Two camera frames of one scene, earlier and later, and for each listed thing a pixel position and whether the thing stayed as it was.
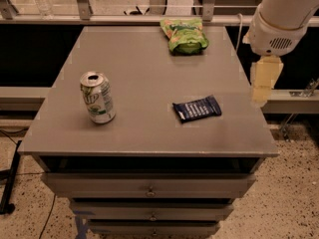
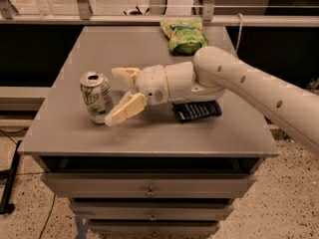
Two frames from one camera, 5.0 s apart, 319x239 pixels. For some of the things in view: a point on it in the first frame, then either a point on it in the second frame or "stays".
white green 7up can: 98,95 stays
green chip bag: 186,36 stays
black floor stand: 9,176 stays
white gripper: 270,39 to 152,83
